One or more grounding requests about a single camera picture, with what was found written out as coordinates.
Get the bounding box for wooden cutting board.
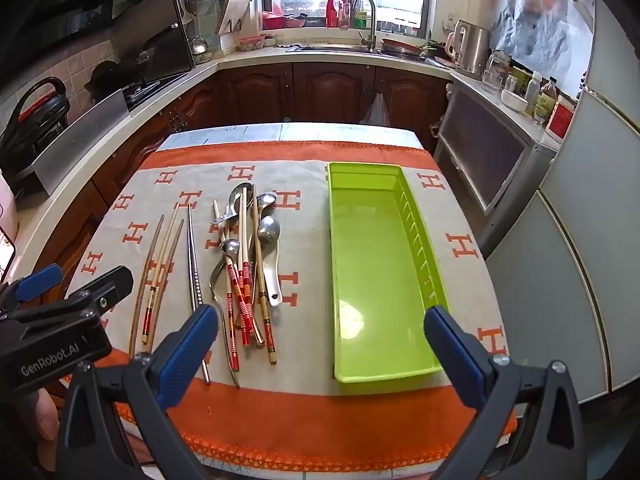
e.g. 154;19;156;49
216;0;252;37

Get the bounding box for white plastic bag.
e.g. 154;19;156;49
359;91;392;127

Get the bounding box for brown wooden base cabinets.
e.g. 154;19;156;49
35;62;451;291

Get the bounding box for black gas stove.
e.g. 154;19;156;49
122;72;193;113

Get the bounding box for steel electric kettle pink handle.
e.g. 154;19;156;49
446;20;492;77

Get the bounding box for red banded bamboo chopstick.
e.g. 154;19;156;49
242;186;257;335
235;195;266;346
141;205;181;346
212;200;241;372
237;191;252;347

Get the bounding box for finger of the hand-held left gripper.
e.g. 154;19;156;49
62;265;135;317
0;264;64;314

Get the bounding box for person's left hand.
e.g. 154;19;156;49
30;388;61;472

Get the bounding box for brown chopstick patterned end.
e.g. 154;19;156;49
251;184;277;365

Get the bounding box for white ceramic spoon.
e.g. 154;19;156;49
257;252;284;307

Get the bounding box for steel kitchen faucet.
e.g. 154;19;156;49
351;0;379;54

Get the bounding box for black wok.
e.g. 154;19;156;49
84;60;123;102

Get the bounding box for brown wooden chopstick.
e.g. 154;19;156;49
149;219;186;335
128;214;166;360

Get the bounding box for pale grey refrigerator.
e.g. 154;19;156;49
482;0;640;406

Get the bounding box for large metal spoon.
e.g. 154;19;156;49
227;181;255;241

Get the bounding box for steel teapot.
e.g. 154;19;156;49
190;34;211;64

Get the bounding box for green label bottle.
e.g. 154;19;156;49
534;77;559;125

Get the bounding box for steel sink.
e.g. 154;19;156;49
287;43;383;56

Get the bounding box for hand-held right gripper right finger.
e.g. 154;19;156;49
423;305;586;480

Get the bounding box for red box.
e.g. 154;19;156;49
547;95;577;142

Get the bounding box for steel splash guard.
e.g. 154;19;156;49
29;88;130;197

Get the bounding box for clear glass jar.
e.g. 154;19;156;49
481;50;512;95

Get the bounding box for silver foil wall sheet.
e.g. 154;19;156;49
492;0;597;103

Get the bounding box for cream kitchen countertop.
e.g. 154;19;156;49
10;40;561;281

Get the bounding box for clear plastic bottle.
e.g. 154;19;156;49
524;71;544;117

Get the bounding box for steel chopstick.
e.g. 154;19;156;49
187;206;212;386

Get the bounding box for white bowl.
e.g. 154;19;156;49
501;90;529;114

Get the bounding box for black and red cooker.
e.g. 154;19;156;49
0;76;70;183

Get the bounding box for orange and beige printed blanket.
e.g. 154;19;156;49
65;140;518;473

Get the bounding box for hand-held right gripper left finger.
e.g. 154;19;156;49
55;304;220;480

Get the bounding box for black range hood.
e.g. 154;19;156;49
0;0;118;63

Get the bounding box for red rimmed pan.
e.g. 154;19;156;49
381;37;427;59

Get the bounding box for green plastic utensil tray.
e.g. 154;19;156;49
326;161;451;385

